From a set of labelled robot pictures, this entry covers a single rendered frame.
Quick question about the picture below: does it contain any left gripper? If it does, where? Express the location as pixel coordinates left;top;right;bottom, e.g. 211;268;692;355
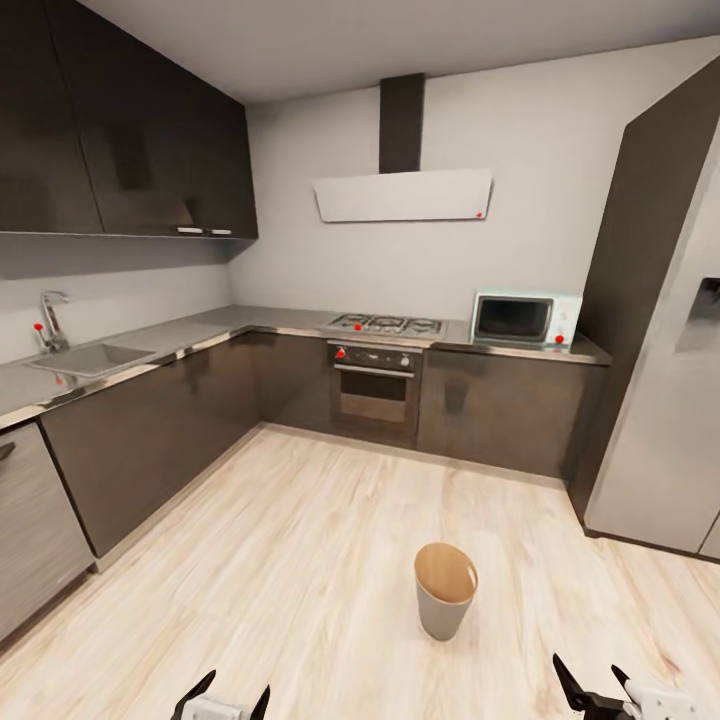
170;669;271;720

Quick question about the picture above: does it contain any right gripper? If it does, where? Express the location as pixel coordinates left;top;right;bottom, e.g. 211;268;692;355
552;653;635;720

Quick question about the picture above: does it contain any trash can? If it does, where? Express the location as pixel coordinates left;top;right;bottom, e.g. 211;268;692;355
414;542;477;640

